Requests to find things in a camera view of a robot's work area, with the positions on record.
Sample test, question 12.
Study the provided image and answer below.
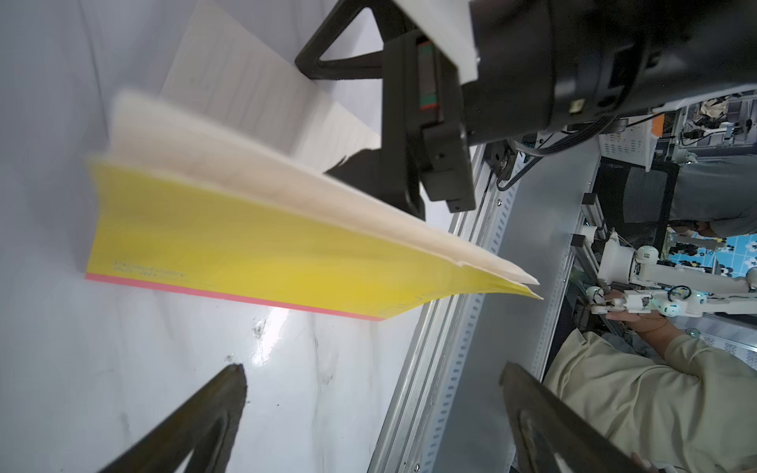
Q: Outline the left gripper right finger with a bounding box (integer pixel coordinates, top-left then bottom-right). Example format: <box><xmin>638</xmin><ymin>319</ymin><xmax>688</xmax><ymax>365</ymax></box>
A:
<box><xmin>500</xmin><ymin>362</ymin><xmax>643</xmax><ymax>472</ymax></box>

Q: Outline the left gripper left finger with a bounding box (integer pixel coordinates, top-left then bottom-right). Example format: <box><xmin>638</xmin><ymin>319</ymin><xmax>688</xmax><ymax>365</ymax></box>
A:
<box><xmin>103</xmin><ymin>364</ymin><xmax>248</xmax><ymax>472</ymax></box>

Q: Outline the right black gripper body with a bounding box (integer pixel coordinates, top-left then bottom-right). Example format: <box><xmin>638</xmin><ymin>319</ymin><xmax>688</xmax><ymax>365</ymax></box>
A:
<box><xmin>380</xmin><ymin>30</ymin><xmax>476</xmax><ymax>213</ymax></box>

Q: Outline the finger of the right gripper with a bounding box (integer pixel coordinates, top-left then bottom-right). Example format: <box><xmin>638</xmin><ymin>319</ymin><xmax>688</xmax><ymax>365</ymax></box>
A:
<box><xmin>295</xmin><ymin>0</ymin><xmax>402</xmax><ymax>80</ymax></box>
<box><xmin>325</xmin><ymin>149</ymin><xmax>425</xmax><ymax>221</ymax></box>

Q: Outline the yellow cover notebook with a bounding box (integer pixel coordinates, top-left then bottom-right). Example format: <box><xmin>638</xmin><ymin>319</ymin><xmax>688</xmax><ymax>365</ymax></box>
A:
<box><xmin>86</xmin><ymin>1</ymin><xmax>536</xmax><ymax>320</ymax></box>

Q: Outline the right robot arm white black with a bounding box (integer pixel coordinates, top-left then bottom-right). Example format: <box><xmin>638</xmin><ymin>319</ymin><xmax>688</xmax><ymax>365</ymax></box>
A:
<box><xmin>296</xmin><ymin>1</ymin><xmax>756</xmax><ymax>218</ymax></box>

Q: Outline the person in beige shirt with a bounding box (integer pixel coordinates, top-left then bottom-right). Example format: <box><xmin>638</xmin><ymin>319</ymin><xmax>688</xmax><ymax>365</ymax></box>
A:
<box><xmin>544</xmin><ymin>311</ymin><xmax>756</xmax><ymax>472</ymax></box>

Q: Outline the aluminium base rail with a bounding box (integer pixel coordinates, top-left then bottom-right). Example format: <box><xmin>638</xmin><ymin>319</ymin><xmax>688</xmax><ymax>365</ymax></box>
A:
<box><xmin>369</xmin><ymin>140</ymin><xmax>600</xmax><ymax>472</ymax></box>

